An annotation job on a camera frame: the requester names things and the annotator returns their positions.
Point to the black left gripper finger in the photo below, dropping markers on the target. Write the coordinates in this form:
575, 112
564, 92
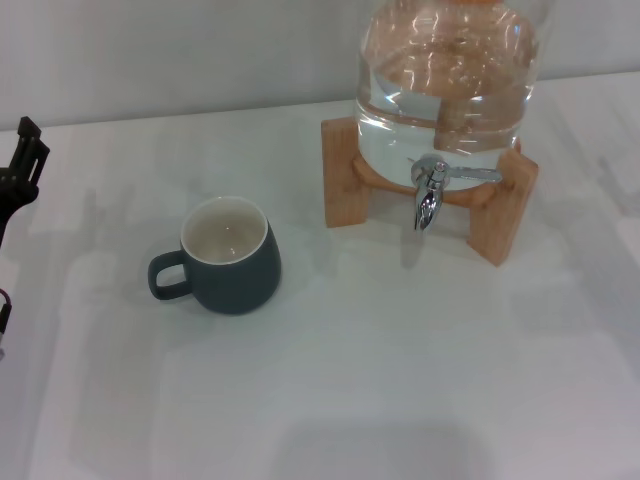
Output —
30, 155

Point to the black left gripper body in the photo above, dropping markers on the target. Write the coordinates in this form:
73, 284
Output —
12, 195

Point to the dark teal ceramic mug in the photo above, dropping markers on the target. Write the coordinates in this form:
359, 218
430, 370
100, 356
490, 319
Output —
235, 285

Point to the chrome faucet with lever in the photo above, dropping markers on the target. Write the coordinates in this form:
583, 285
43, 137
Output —
427, 200

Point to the wooden dispenser stand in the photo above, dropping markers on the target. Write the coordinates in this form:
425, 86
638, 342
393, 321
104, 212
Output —
342, 175

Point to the glass water dispenser jar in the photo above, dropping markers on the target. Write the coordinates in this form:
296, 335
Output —
400, 135

